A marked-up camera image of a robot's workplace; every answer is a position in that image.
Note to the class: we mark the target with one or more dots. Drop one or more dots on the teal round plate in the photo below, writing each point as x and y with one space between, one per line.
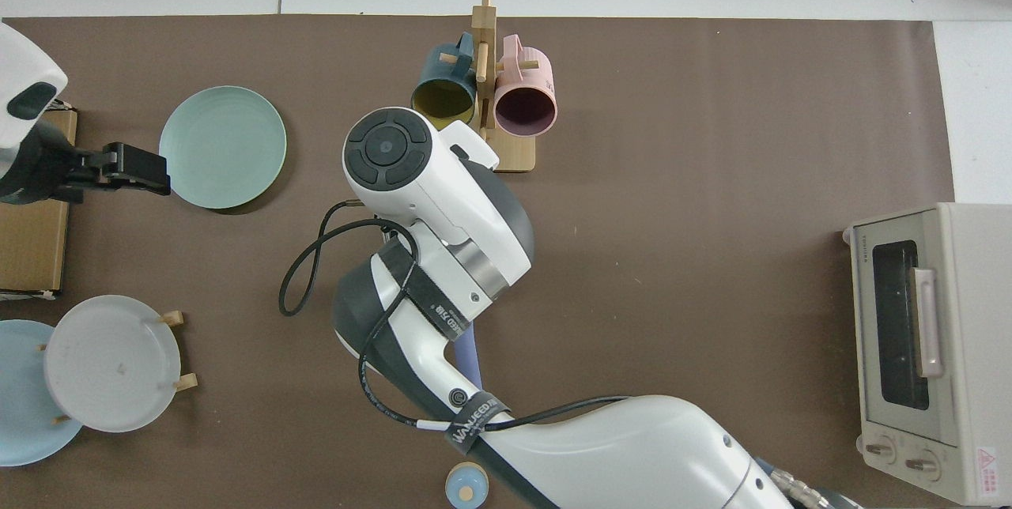
221 145

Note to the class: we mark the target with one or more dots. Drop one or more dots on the white round plate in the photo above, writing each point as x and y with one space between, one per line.
111 367

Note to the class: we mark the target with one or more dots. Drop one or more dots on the light blue round plate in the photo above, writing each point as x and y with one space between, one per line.
20 414

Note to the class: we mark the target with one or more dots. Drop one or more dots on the dark teal mug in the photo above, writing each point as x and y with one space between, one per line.
431 70

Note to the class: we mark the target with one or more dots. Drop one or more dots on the wooden cup stand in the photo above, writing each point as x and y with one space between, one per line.
514 153

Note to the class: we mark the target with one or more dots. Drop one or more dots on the pink ribbed mug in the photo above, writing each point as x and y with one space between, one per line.
538 70

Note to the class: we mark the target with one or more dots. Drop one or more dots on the small blue round thing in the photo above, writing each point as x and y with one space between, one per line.
462 489

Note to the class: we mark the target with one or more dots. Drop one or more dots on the brown table cloth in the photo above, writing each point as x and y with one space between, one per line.
672 295

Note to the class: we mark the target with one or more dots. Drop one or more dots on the pale toaster oven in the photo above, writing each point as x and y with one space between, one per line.
972 335

